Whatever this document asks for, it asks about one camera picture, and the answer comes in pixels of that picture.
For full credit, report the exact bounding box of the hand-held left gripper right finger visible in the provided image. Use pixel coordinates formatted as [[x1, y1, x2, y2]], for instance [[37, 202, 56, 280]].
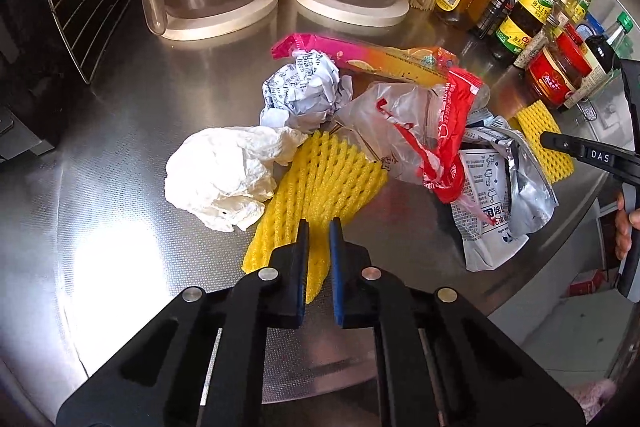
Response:
[[330, 218, 586, 427]]

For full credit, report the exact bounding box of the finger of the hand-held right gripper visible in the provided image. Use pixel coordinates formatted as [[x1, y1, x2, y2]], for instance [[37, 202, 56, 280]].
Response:
[[541, 132, 620, 178]]

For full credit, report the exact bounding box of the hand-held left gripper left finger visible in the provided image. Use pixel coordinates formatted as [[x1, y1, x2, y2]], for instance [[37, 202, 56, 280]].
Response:
[[56, 219, 311, 427]]

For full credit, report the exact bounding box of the small yellow foam fruit net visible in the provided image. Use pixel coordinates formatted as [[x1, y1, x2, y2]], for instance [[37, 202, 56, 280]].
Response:
[[509, 103, 576, 185]]

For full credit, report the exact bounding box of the large yellow foam fruit net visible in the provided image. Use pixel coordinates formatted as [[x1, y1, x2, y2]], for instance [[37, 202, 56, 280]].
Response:
[[241, 130, 390, 305]]

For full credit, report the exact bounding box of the person's right hand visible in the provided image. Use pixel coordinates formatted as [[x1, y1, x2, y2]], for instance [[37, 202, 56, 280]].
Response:
[[615, 193, 640, 262]]

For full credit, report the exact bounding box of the dark glass sauce bottle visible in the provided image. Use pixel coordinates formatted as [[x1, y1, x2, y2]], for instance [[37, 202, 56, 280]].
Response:
[[565, 12, 635, 108]]

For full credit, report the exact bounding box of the red chili sauce jar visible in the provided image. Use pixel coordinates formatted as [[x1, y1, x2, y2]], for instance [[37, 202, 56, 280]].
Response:
[[525, 32, 598, 108]]

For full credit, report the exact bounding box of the silver foil pouch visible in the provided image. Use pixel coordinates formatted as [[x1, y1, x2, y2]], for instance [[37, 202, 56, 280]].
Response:
[[450, 114, 560, 272]]

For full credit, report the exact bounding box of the crumpled white tissue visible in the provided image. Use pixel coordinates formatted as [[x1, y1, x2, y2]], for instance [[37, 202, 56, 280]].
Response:
[[164, 126, 310, 233]]

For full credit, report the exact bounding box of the spice shaker bottle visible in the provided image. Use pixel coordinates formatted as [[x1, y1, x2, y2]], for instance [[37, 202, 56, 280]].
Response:
[[515, 24, 556, 70]]

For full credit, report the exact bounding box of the clear bag with red print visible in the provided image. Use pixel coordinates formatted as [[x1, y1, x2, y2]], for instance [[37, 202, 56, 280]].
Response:
[[336, 82, 451, 188]]

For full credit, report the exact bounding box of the red plastic wrapper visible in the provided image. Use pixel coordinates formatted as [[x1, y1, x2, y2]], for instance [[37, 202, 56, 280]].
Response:
[[422, 67, 486, 205]]

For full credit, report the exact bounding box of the dark sauce bottle green label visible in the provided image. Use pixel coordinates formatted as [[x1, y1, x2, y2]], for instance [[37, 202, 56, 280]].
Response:
[[490, 0, 568, 60]]

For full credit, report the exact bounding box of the red cardboard box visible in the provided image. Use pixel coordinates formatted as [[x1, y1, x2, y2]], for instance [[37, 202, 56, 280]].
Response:
[[567, 269, 606, 298]]

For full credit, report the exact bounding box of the crumpled printed paper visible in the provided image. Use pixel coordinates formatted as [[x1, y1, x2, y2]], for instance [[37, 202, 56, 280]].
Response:
[[259, 51, 355, 132]]

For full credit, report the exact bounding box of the pink orange snack wrapper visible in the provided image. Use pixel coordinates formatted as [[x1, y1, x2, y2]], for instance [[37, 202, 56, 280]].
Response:
[[270, 33, 458, 88]]

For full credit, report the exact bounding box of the pink fluffy clothing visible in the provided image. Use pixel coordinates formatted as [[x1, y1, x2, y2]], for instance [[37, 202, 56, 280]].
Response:
[[567, 379, 621, 413]]

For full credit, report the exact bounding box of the black wire holder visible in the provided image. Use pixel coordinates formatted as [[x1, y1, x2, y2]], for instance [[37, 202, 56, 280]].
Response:
[[472, 0, 511, 38]]

